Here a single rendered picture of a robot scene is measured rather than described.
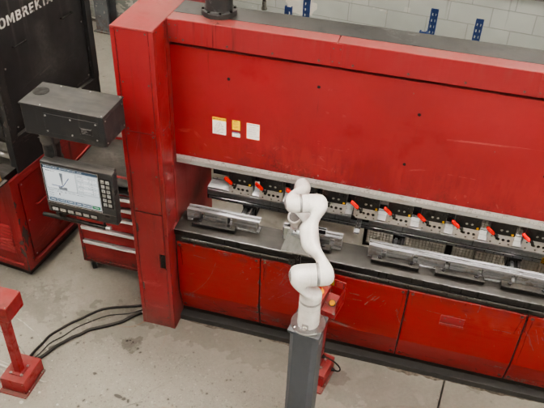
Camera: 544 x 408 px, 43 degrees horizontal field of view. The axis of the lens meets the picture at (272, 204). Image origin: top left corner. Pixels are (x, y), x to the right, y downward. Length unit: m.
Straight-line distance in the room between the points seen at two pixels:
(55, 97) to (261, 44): 1.15
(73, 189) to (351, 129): 1.62
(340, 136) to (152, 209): 1.30
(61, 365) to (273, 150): 2.13
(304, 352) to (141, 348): 1.55
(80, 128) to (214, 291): 1.65
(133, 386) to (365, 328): 1.61
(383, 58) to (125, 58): 1.39
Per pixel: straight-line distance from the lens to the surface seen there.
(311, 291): 3.58
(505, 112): 3.78
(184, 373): 4.85
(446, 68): 3.65
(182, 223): 4.61
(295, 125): 3.96
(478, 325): 4.57
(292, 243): 4.27
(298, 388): 4.11
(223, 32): 3.81
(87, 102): 3.84
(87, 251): 5.49
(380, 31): 3.84
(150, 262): 4.72
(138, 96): 3.97
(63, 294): 5.50
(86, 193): 4.02
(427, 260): 4.39
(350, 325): 4.72
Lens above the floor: 3.79
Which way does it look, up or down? 38 degrees down
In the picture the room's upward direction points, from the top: 3 degrees clockwise
